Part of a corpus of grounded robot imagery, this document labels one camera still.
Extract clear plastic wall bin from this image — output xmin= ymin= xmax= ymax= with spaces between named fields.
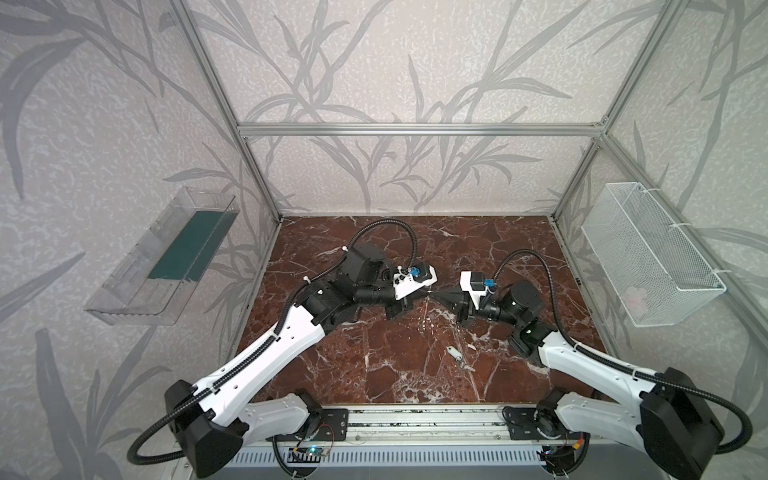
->
xmin=84 ymin=187 xmax=240 ymax=326

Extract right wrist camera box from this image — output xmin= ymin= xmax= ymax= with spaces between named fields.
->
xmin=459 ymin=271 xmax=496 ymax=310

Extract white slotted cable duct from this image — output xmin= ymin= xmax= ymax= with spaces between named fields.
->
xmin=227 ymin=446 xmax=547 ymax=469

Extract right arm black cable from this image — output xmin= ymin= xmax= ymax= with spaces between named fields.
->
xmin=491 ymin=248 xmax=754 ymax=456

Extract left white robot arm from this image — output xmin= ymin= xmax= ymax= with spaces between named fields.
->
xmin=164 ymin=244 xmax=437 ymax=478

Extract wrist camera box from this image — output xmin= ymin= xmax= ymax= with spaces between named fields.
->
xmin=459 ymin=271 xmax=496 ymax=310
xmin=393 ymin=262 xmax=437 ymax=300

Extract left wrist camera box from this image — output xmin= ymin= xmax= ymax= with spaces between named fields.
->
xmin=393 ymin=262 xmax=437 ymax=300

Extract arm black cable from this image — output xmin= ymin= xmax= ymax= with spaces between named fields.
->
xmin=125 ymin=217 xmax=419 ymax=466
xmin=491 ymin=248 xmax=754 ymax=456

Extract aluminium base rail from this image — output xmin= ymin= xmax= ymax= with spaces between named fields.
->
xmin=311 ymin=403 xmax=601 ymax=446

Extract white wire mesh basket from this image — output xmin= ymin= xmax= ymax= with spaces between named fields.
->
xmin=582 ymin=182 xmax=727 ymax=328

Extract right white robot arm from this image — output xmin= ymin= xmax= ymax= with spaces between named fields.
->
xmin=434 ymin=281 xmax=724 ymax=479

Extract aluminium frame profiles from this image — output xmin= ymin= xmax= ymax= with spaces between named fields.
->
xmin=167 ymin=0 xmax=768 ymax=349

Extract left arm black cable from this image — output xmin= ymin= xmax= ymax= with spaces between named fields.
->
xmin=125 ymin=217 xmax=419 ymax=466

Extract key with light tag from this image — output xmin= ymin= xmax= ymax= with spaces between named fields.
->
xmin=446 ymin=346 xmax=464 ymax=364

